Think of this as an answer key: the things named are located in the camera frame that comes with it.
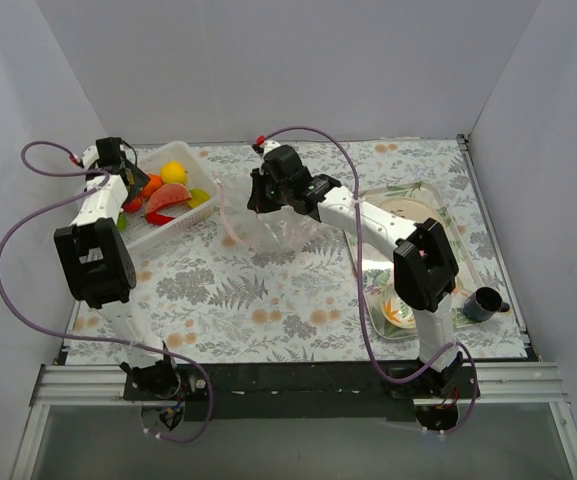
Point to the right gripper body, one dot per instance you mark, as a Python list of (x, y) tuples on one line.
[(258, 192)]

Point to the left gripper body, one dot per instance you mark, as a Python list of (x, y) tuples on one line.
[(134, 176)]

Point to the orange fruit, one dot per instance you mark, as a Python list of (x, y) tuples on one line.
[(155, 182)]

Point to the red apple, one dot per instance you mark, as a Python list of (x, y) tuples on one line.
[(134, 205)]

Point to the yellow lemon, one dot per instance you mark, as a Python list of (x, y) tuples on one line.
[(173, 172)]

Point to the clear zip top bag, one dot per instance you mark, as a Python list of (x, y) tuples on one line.
[(278, 231)]

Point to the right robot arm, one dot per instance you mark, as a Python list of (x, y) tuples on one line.
[(425, 268)]

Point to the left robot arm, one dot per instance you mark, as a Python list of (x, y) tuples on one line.
[(99, 269)]

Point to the watermelon slice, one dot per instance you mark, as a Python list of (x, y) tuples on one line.
[(167, 195)]

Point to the red chili pepper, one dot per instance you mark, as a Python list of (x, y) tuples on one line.
[(157, 219)]

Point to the green starfruit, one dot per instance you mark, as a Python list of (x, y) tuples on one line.
[(121, 222)]

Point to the white plastic basket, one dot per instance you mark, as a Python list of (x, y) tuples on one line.
[(139, 234)]

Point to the yellow bell pepper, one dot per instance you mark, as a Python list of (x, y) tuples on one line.
[(198, 197)]

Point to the pink and cream plate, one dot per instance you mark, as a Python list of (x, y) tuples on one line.
[(412, 209)]

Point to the floral tablecloth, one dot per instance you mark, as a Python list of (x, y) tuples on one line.
[(215, 301)]

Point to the floral bowl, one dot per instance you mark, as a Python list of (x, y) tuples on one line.
[(395, 311)]

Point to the floral serving tray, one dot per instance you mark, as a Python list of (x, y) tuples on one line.
[(378, 270)]

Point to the dark blue mug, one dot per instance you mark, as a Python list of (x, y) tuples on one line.
[(483, 304)]

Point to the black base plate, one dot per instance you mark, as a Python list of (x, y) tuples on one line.
[(295, 390)]

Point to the aluminium frame rail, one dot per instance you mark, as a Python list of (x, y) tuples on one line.
[(499, 382)]

